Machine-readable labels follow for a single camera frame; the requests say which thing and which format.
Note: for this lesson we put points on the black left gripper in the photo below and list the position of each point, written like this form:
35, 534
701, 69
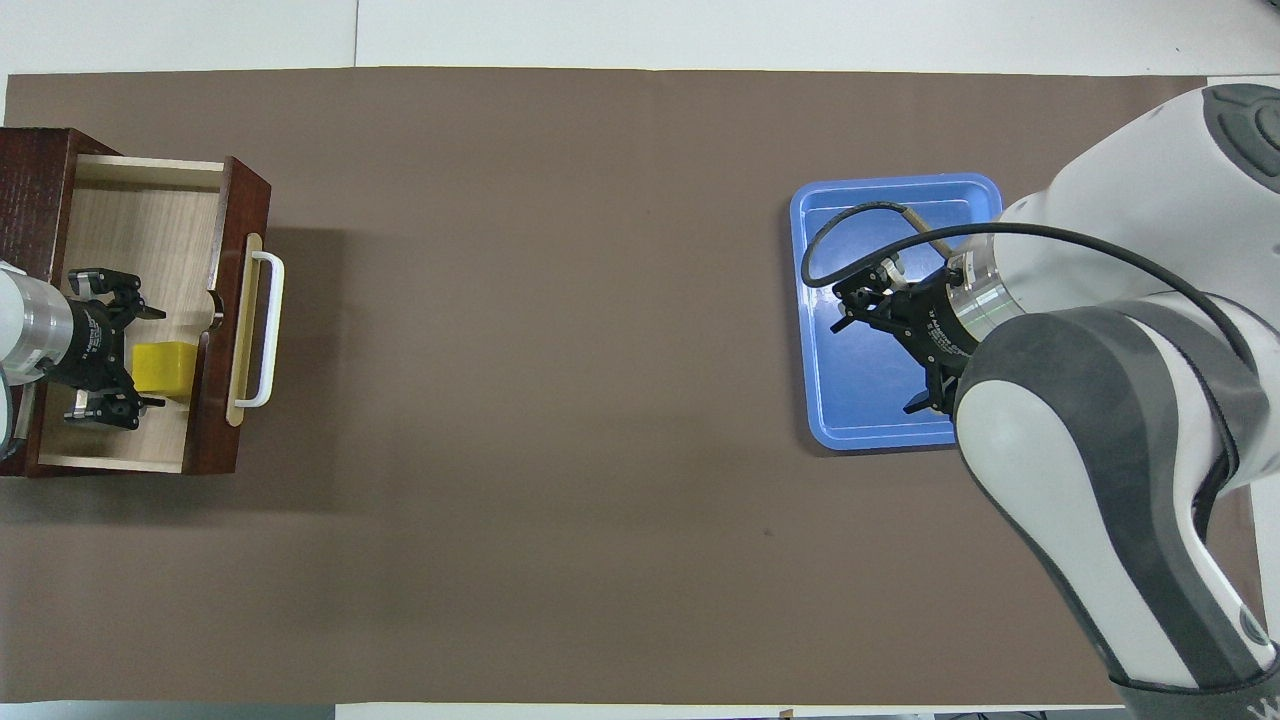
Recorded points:
90, 340

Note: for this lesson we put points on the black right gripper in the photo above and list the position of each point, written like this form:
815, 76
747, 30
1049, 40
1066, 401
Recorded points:
930, 315

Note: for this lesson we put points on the yellow cube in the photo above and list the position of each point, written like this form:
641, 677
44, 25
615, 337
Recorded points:
165, 368

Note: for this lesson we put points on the wooden drawer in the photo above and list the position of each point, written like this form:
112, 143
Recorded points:
140, 240

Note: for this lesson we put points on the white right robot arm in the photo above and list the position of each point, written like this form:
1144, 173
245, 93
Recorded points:
1100, 450

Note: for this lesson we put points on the dark wooden drawer cabinet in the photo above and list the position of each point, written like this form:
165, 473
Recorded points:
30, 190

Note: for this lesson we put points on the blue plastic tray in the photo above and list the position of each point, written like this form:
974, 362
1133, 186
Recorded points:
850, 230

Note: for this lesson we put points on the brown table mat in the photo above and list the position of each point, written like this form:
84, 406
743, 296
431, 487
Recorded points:
550, 400

